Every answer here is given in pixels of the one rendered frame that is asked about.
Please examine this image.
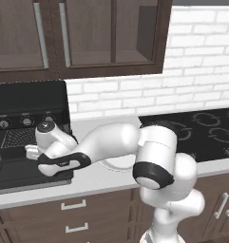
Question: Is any brown glass cupboard door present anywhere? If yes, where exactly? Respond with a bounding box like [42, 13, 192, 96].
[0, 0, 59, 83]
[56, 0, 174, 80]

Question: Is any black hob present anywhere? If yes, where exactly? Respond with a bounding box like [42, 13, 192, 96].
[138, 106, 229, 163]

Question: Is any black toaster oven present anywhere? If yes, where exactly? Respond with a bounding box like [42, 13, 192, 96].
[0, 79, 73, 195]

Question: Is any black toaster oven door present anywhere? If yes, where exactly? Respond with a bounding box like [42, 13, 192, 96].
[0, 157, 73, 195]

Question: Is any brown drawer front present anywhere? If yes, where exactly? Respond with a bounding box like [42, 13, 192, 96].
[0, 188, 134, 223]
[1, 215, 133, 243]

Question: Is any wire oven rack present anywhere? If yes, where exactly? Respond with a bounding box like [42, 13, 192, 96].
[0, 127, 38, 150]

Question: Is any silver drawer handle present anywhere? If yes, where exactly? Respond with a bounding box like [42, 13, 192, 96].
[65, 221, 89, 234]
[60, 198, 87, 212]

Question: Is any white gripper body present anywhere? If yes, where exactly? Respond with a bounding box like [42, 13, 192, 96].
[24, 143, 42, 160]

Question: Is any silver cupboard door handle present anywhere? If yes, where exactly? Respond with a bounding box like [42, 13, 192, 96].
[58, 2, 72, 68]
[32, 2, 50, 69]

